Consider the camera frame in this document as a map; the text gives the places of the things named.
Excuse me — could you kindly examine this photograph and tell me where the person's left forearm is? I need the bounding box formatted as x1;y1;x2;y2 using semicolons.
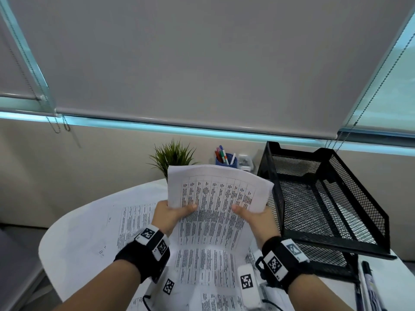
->
60;259;142;311

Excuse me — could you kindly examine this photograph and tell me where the wide grey roller blind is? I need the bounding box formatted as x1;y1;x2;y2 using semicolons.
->
6;0;415;140

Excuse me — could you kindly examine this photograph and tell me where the black mesh paper tray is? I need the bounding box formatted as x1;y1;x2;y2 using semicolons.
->
256;140;398;284

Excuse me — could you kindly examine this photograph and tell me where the metal bead chain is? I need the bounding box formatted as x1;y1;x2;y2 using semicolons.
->
0;6;71;134
324;45;415;151

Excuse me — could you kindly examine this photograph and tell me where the person's right hand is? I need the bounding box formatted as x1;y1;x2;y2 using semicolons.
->
230;204;282;248

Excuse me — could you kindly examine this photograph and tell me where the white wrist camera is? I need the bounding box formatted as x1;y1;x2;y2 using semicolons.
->
236;263;264;311
155;268;177;297

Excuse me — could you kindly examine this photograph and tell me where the white table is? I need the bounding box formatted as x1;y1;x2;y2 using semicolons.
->
38;178;415;311

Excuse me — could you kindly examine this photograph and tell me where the person's left hand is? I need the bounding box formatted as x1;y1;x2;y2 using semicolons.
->
151;200;198;238

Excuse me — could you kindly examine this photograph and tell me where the person's right forearm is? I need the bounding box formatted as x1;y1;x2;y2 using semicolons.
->
285;273;356;311

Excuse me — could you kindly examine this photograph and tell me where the printed paper bundle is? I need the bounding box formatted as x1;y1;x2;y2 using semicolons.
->
167;164;275;253

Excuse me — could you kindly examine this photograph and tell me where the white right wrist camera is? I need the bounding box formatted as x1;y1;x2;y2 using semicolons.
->
236;263;264;311

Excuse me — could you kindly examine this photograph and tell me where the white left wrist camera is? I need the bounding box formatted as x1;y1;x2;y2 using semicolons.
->
155;268;177;297

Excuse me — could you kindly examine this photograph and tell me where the white tape dispenser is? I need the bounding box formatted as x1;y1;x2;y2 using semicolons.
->
237;154;254;172

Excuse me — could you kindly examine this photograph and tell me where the blue pen holder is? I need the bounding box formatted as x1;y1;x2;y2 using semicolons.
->
215;153;238;168

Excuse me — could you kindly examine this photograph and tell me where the black marker pen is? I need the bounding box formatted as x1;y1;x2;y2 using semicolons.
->
361;260;386;311

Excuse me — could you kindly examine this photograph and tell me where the black right wristband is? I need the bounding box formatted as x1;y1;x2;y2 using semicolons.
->
255;236;314;294

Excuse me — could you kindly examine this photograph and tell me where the grey low cabinet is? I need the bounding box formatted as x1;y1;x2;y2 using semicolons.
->
0;228;46;311

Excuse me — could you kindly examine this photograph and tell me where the glass window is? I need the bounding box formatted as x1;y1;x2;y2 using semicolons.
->
0;0;415;158

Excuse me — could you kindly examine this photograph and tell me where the pile of papers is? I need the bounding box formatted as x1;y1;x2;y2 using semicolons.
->
94;187;279;311

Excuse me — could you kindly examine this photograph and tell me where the potted green plant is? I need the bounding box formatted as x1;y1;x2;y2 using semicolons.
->
148;139;199;184

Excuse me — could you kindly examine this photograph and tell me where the dark blue pen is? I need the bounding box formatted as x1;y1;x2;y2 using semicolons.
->
355;281;364;311

